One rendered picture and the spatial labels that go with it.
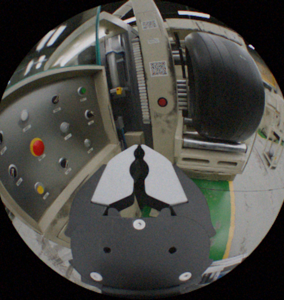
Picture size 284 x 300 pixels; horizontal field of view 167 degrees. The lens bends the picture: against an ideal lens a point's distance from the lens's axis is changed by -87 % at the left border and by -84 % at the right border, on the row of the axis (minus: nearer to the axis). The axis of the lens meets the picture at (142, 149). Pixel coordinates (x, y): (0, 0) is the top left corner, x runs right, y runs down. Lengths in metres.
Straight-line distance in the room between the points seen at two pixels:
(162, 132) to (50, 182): 0.52
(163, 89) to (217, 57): 0.29
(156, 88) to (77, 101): 0.33
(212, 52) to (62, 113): 0.47
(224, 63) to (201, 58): 0.07
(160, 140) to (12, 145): 0.62
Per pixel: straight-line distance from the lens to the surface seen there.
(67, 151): 0.38
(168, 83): 0.48
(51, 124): 0.36
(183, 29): 0.92
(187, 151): 0.48
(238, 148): 0.53
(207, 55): 0.33
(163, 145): 0.56
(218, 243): 1.29
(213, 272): 0.56
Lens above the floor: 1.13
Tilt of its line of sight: 32 degrees down
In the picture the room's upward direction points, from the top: 8 degrees counter-clockwise
